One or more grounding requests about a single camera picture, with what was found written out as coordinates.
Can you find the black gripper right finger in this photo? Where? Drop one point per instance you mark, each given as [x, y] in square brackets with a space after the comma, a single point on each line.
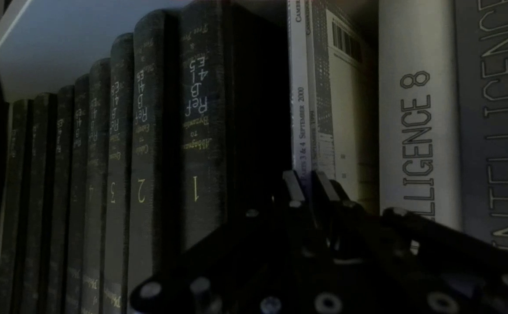
[416, 241]

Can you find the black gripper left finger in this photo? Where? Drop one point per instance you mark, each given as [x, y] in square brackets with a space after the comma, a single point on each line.
[224, 262]

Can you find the dark bound volume numbered 2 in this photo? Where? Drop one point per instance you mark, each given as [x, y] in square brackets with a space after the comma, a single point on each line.
[150, 145]

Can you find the grey Machine Intelligence 8 volume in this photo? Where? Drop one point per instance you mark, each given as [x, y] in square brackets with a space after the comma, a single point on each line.
[419, 116]

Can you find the dark bound volume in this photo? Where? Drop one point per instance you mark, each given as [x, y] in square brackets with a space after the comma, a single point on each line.
[75, 203]
[11, 220]
[117, 175]
[95, 193]
[58, 210]
[35, 215]

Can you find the thin white-spined journal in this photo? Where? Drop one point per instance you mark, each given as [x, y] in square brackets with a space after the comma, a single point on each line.
[346, 116]

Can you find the dark bound volume numbered 1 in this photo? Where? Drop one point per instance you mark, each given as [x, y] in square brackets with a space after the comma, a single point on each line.
[203, 116]

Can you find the grey open bookcase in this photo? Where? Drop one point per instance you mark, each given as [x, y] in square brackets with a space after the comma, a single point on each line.
[61, 46]

